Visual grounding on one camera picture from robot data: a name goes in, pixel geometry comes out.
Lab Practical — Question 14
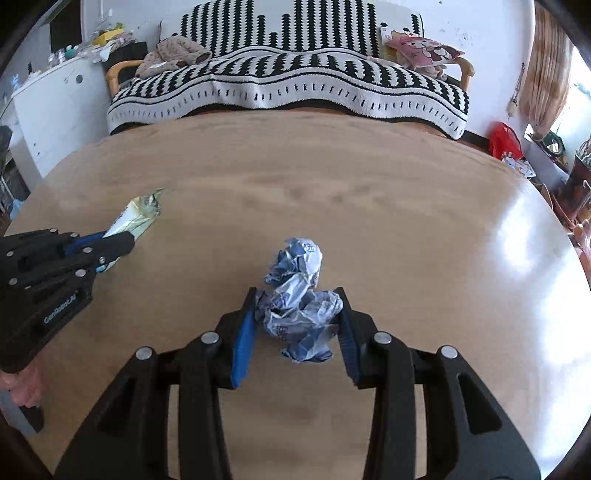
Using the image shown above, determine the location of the brown checked curtain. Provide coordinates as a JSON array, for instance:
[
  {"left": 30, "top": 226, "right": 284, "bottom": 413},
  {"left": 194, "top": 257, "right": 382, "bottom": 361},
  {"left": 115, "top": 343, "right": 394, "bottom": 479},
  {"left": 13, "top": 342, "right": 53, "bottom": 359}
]
[{"left": 516, "top": 4, "right": 574, "bottom": 136}]

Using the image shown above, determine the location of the pale green white wrapper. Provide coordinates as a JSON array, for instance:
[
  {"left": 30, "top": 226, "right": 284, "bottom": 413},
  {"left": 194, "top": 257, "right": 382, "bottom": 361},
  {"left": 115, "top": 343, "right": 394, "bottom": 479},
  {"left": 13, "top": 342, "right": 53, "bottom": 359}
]
[{"left": 99, "top": 187, "right": 166, "bottom": 274}]

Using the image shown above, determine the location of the brown plush garment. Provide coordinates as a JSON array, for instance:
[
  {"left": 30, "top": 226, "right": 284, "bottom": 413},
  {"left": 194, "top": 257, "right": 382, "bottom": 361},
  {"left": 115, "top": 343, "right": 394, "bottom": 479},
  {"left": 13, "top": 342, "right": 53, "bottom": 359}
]
[{"left": 135, "top": 37, "right": 213, "bottom": 80}]

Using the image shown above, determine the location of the dark wooden furniture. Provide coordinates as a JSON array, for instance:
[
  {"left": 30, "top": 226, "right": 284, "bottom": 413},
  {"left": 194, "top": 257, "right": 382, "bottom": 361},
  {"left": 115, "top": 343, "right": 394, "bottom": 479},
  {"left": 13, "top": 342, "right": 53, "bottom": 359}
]
[{"left": 524, "top": 122, "right": 591, "bottom": 227}]

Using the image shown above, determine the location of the blue white paper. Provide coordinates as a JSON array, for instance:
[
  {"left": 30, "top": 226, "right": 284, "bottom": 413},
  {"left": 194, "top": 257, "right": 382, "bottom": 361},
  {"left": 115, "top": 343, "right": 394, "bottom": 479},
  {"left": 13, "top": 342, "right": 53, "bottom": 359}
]
[{"left": 255, "top": 237, "right": 345, "bottom": 364}]

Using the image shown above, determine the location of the red plastic bag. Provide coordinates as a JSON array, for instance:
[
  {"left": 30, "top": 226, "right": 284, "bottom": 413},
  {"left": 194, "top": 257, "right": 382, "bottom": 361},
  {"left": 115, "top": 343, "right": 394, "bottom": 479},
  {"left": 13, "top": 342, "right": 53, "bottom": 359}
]
[{"left": 488, "top": 121, "right": 524, "bottom": 160}]

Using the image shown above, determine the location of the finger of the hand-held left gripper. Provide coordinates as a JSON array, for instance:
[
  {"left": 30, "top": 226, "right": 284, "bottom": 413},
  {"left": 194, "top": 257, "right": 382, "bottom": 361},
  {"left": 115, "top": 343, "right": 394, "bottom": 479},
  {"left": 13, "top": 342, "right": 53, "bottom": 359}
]
[
  {"left": 0, "top": 229, "right": 106, "bottom": 264},
  {"left": 0, "top": 231, "right": 137, "bottom": 289}
]

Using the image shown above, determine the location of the white cabinet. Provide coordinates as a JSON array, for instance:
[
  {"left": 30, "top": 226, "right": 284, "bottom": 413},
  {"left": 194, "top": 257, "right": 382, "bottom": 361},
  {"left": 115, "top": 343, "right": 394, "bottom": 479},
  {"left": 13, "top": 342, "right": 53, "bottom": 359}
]
[{"left": 11, "top": 54, "right": 114, "bottom": 182}]

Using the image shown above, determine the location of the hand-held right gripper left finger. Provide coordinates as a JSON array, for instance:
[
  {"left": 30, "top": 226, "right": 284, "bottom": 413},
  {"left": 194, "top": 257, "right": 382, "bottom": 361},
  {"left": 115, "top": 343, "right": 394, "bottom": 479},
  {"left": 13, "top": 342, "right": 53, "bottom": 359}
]
[{"left": 53, "top": 286, "right": 260, "bottom": 480}]

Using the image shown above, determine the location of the printed paper box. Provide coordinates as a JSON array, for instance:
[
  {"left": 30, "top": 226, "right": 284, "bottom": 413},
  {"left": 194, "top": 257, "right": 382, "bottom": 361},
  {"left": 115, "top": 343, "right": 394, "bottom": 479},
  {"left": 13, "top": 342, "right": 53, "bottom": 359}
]
[{"left": 502, "top": 151, "right": 537, "bottom": 179}]

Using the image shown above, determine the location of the rattan sofa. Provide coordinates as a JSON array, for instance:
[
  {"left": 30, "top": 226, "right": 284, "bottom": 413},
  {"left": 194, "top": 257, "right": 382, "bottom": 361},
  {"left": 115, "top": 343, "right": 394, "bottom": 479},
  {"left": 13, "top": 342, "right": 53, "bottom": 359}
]
[{"left": 105, "top": 56, "right": 476, "bottom": 93}]

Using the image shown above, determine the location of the person's left hand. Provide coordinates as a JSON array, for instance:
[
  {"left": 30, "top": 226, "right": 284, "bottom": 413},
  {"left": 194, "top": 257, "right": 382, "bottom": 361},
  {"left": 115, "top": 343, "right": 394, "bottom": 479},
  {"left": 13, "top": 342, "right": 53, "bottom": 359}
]
[{"left": 0, "top": 364, "right": 43, "bottom": 409}]

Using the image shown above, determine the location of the grey striped sofa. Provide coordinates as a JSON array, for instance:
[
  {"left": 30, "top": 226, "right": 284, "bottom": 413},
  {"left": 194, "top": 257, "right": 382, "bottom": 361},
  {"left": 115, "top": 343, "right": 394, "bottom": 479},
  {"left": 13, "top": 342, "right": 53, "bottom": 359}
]
[{"left": 106, "top": 0, "right": 471, "bottom": 140}]

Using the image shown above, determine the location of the clutter of small bottles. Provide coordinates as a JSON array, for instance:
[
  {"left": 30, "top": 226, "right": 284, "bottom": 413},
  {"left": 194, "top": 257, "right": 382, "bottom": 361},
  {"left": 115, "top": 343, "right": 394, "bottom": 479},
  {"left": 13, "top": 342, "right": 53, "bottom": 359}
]
[{"left": 48, "top": 21, "right": 136, "bottom": 64}]

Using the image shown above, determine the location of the pink cartoon cushion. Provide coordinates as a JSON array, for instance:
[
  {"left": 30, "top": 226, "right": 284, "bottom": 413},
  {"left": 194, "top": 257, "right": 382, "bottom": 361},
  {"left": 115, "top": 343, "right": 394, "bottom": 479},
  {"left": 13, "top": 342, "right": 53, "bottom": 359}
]
[{"left": 383, "top": 28, "right": 465, "bottom": 70}]

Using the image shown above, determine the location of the hanging tassel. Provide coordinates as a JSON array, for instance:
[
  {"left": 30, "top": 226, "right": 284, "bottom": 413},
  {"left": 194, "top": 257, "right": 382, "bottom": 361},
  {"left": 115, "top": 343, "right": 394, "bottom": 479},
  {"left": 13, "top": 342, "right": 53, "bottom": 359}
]
[{"left": 507, "top": 62, "right": 526, "bottom": 119}]

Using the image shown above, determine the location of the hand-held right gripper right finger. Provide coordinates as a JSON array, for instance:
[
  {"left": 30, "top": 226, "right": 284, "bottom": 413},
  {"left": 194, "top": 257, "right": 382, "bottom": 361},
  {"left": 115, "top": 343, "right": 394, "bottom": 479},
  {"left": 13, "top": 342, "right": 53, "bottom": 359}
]
[{"left": 333, "top": 286, "right": 542, "bottom": 480}]

